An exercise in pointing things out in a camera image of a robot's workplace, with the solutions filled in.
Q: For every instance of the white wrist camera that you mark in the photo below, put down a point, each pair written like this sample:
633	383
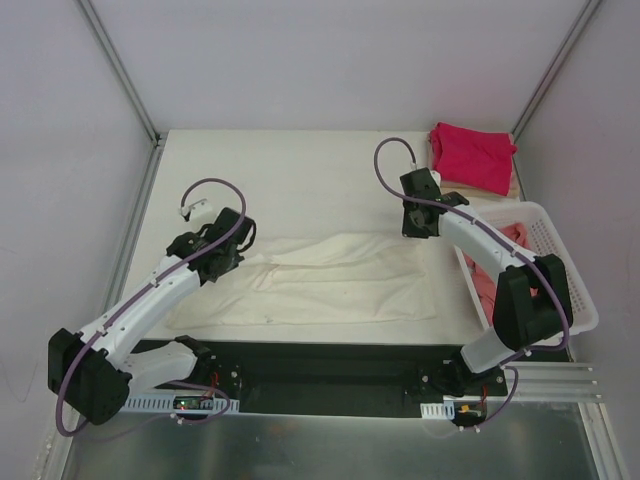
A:
434	174
197	210

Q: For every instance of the cream white t shirt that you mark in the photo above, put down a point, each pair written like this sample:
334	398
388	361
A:
348	278

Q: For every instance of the right white cable duct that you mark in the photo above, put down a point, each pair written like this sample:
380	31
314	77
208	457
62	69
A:
450	409

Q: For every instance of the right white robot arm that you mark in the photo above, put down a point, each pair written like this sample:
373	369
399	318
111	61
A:
532	301

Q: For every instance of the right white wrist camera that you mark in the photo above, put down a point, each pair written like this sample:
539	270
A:
434	174

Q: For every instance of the left white cable duct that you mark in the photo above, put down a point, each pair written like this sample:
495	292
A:
184	404

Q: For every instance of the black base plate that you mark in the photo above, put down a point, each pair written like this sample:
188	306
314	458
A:
355	380

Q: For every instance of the aluminium frame post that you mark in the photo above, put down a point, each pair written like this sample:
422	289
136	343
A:
109	51
574	34

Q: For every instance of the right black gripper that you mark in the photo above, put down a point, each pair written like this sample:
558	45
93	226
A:
413	225

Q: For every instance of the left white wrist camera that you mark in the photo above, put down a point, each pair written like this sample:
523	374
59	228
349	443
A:
197	210

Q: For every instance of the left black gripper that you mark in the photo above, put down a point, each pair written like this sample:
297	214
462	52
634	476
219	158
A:
220	265

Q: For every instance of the right aluminium frame post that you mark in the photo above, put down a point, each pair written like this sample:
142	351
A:
574	34

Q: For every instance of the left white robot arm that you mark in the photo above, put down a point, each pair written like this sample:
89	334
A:
96	369

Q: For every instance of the folded beige t shirt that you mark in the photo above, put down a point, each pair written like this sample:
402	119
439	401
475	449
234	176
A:
470	191

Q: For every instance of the folded red t shirt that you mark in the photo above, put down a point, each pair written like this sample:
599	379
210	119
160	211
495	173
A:
481	160

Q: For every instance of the pink crumpled t shirt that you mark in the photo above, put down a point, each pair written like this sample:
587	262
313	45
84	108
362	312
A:
481	272

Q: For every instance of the white cable duct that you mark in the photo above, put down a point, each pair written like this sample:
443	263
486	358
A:
450	409
184	404

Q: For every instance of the left aluminium frame post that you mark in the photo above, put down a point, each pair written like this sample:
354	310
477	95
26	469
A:
109	51

